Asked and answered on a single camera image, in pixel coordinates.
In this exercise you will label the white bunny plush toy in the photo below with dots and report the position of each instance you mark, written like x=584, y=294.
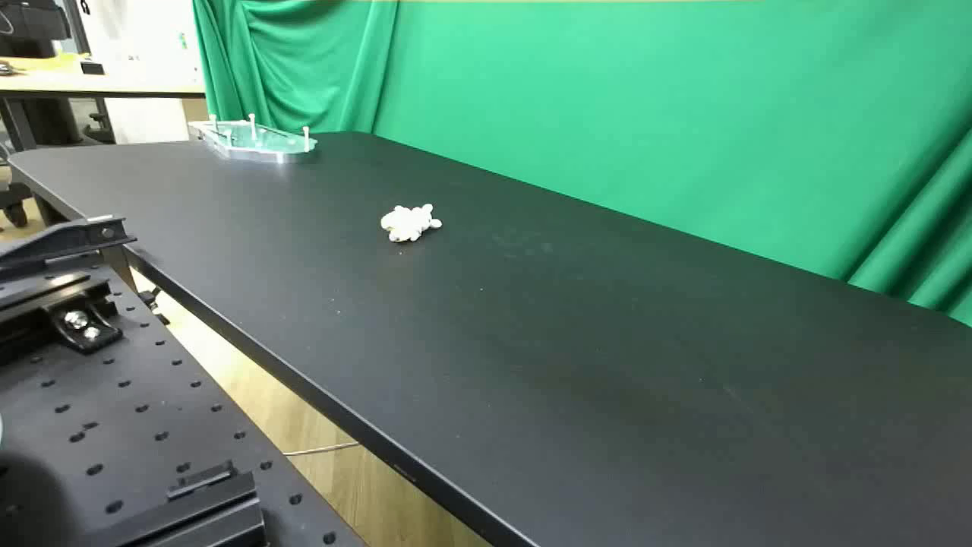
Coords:
x=409, y=222

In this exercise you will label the green fabric backdrop curtain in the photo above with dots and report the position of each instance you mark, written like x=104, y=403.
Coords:
x=648, y=110

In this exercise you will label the clear acrylic plate with posts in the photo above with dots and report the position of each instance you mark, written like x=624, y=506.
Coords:
x=255, y=139

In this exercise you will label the black block on breadboard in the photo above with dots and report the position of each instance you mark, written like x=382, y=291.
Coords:
x=193, y=506

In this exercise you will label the black perforated optical breadboard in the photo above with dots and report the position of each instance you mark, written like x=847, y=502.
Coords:
x=122, y=426

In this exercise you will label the white cabinet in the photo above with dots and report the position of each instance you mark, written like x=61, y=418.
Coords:
x=141, y=41

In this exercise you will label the wooden desk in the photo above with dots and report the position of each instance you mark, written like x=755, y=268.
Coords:
x=61, y=80

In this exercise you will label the black rail mount with knob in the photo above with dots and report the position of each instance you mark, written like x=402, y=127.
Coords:
x=81, y=322

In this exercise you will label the black metal clamp bracket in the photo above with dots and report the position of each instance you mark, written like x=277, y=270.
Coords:
x=61, y=240

